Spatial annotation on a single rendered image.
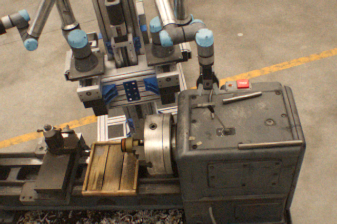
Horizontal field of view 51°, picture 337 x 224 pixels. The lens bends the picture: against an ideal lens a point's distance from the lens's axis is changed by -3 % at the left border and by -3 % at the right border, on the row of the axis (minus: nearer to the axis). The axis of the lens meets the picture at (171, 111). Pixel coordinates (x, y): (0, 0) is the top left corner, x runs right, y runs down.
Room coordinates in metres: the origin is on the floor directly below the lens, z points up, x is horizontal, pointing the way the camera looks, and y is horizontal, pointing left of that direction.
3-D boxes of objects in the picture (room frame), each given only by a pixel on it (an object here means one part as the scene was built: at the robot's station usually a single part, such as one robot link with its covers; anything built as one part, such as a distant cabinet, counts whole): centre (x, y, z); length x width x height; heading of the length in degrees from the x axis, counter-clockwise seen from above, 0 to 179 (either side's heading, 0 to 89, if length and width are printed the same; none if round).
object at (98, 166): (1.27, 0.38, 0.89); 0.36 x 0.30 x 0.04; 171
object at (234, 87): (1.38, -0.36, 1.23); 0.13 x 0.08 x 0.05; 81
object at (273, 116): (1.18, -0.31, 1.06); 0.59 x 0.48 x 0.39; 81
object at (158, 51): (1.90, -0.01, 1.21); 0.15 x 0.15 x 0.10
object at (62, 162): (1.33, 0.69, 0.95); 0.43 x 0.17 x 0.05; 171
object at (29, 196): (1.33, 0.74, 0.90); 0.47 x 0.30 x 0.06; 171
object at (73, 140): (1.39, 0.66, 0.99); 0.20 x 0.10 x 0.05; 81
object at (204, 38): (1.32, -0.19, 1.59); 0.09 x 0.08 x 0.11; 5
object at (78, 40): (1.90, 0.49, 1.33); 0.13 x 0.12 x 0.14; 22
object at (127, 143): (1.25, 0.24, 1.08); 0.09 x 0.09 x 0.09; 81
